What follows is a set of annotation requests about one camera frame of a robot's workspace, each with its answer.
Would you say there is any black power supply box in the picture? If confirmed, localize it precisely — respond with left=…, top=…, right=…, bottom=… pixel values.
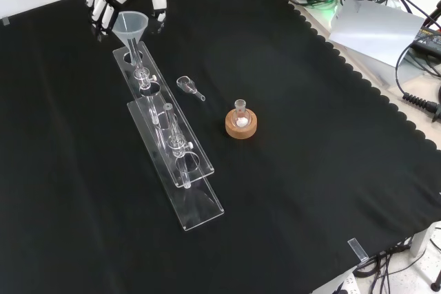
left=411, top=26, right=441, bottom=56

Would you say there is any translucent plastic funnel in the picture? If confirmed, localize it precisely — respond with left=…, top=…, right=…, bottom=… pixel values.
left=112, top=11, right=150, bottom=67

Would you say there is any white table leg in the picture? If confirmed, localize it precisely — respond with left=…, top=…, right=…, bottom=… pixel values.
left=409, top=224, right=438, bottom=258

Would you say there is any clear acrylic funnel stand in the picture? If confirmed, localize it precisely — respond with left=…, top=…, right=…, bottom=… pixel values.
left=112, top=41, right=225, bottom=233

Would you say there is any glass weighing funnel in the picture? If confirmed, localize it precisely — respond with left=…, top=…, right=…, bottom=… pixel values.
left=176, top=75, right=207, bottom=103

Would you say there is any cork ring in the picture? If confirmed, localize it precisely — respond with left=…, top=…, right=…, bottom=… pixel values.
left=225, top=108, right=259, bottom=140

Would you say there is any pale board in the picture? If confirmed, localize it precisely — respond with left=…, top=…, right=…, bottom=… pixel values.
left=327, top=0, right=429, bottom=68

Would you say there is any white power strip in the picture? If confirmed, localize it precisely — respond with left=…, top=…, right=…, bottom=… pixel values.
left=329, top=272, right=360, bottom=294

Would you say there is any glass round-bottom flask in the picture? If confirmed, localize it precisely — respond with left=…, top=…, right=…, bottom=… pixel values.
left=233, top=98, right=249, bottom=129

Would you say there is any black cloth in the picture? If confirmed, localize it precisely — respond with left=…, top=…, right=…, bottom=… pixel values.
left=0, top=0, right=441, bottom=294

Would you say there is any black ribbed connector cable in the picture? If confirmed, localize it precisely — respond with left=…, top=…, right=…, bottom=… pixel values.
left=394, top=39, right=441, bottom=120

